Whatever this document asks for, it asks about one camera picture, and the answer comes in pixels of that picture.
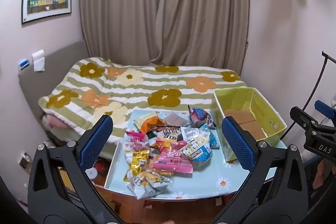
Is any silver snack packet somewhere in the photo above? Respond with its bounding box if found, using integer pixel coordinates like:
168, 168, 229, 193
127, 171, 172, 200

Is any black curved cable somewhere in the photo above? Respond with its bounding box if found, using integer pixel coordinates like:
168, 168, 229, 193
286, 51, 336, 140

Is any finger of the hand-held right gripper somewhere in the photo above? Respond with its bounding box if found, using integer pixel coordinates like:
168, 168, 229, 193
290, 106, 319, 132
314, 100, 336, 119

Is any clear waffle snack packet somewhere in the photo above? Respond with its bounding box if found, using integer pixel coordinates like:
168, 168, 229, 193
133, 112, 164, 135

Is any grey square packet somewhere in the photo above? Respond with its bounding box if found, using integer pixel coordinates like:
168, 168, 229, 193
163, 112, 187, 127

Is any red object under table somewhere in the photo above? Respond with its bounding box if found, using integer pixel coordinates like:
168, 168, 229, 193
94, 160, 109, 174

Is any blue and white card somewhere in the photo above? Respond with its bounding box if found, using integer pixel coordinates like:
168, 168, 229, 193
18, 58, 30, 71

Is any black and orange snack packet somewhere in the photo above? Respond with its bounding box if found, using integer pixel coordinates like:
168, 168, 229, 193
152, 125, 183, 141

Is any red and blue snack packet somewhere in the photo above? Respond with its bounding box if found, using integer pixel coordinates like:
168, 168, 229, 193
188, 105, 217, 128

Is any beige curtain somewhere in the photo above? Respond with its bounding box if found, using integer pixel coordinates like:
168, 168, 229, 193
79, 0, 250, 75

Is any pink pillow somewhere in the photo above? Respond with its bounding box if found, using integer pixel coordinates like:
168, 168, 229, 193
43, 115, 76, 132

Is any green cardboard box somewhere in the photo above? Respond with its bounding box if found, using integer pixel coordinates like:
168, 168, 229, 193
209, 87, 287, 163

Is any small white and blue packet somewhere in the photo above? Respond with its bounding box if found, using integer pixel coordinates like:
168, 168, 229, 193
182, 139, 213, 161

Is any pink and red snack packet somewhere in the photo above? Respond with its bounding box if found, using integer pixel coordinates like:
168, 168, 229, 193
125, 130, 151, 152

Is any grey padded headboard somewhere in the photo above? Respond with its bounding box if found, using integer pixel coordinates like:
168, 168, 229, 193
18, 40, 90, 135

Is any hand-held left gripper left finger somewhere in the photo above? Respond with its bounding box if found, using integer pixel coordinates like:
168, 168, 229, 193
28, 114, 124, 224

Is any white and blue snack packet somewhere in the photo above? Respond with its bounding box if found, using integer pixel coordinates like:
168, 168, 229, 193
181, 125, 220, 149

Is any wall socket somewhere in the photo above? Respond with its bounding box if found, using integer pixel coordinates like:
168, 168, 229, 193
18, 152, 32, 169

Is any floral striped blanket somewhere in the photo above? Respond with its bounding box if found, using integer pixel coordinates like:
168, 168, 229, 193
38, 57, 248, 144

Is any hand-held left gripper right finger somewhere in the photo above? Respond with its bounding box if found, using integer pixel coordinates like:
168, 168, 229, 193
210, 116, 308, 224

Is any large pink snack packet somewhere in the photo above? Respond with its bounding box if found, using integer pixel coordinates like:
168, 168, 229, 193
152, 142, 194, 174

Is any orange and yellow snack packet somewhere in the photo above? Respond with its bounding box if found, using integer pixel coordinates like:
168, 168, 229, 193
150, 136, 172, 152

